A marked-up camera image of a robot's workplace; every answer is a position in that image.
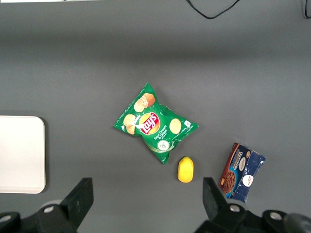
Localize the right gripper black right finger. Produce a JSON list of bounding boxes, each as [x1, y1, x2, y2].
[[194, 177, 290, 233]]

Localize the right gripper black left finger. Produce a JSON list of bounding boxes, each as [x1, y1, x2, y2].
[[0, 177, 94, 233]]

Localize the blue chocolate cookie box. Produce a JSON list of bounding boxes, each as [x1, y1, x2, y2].
[[218, 142, 267, 204]]

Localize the beige plastic tray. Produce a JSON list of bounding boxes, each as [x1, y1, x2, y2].
[[0, 116, 46, 194]]

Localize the yellow lemon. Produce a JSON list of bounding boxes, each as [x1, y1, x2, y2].
[[177, 156, 195, 183]]

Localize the green Lay's chip bag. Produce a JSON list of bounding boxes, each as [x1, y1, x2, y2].
[[112, 82, 200, 165]]

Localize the thin black table cable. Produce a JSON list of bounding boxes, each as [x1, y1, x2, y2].
[[186, 0, 241, 20], [300, 0, 311, 19]]

